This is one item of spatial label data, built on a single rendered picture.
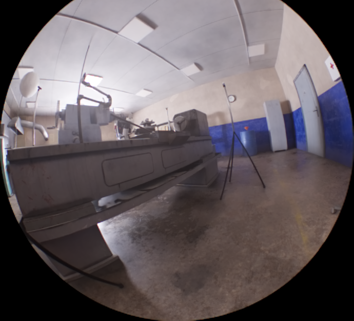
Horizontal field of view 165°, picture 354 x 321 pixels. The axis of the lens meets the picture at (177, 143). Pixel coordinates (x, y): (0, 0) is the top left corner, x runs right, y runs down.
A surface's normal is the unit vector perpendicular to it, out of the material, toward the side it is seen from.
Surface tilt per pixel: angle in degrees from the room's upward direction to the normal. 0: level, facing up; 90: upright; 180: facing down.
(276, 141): 90
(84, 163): 90
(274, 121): 90
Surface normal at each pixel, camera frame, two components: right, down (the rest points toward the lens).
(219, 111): -0.55, 0.07
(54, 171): 0.82, -0.12
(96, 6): 0.14, 0.99
